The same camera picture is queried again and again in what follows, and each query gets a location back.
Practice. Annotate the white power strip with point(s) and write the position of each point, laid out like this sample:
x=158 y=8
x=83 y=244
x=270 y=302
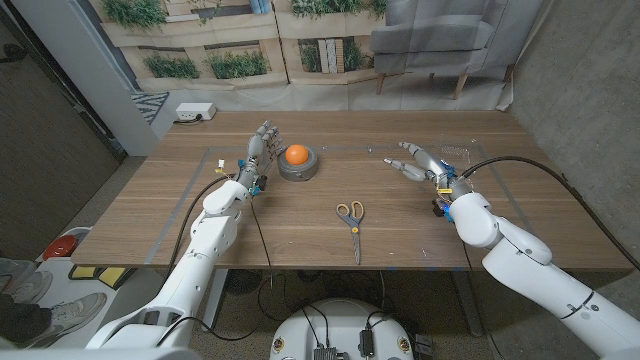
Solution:
x=195 y=111

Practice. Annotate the grey duct tape roll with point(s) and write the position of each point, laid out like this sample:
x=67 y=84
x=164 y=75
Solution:
x=299 y=172

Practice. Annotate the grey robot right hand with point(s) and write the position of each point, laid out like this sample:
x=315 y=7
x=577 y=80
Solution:
x=432 y=167

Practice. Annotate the orange fruit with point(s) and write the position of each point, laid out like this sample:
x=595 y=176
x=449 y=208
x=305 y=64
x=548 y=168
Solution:
x=297 y=154

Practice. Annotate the dark trouser leg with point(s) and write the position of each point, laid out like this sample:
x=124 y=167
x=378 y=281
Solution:
x=20 y=317

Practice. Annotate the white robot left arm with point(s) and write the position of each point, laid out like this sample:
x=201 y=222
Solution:
x=200 y=260

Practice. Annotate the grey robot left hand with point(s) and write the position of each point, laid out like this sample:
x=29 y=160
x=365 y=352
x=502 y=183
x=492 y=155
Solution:
x=257 y=150

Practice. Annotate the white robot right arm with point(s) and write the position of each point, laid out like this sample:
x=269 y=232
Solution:
x=530 y=270

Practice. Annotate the yellow and black floor item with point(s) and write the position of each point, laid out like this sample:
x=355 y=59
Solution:
x=105 y=275

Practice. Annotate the white table leg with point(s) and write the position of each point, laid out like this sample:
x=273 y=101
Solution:
x=216 y=300

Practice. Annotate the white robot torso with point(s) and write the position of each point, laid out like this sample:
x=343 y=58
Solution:
x=342 y=325

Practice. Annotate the printed room backdrop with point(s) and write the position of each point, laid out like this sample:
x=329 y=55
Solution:
x=320 y=95

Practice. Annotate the red bowl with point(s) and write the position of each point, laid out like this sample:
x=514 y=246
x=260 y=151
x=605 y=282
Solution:
x=60 y=247

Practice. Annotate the black floor fan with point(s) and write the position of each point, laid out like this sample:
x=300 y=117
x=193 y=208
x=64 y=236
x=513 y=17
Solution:
x=242 y=281

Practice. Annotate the black adapter box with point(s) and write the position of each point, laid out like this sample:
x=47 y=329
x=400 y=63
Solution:
x=366 y=343

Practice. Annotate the grey sneaker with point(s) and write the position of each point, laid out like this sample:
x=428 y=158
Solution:
x=30 y=286
x=72 y=315

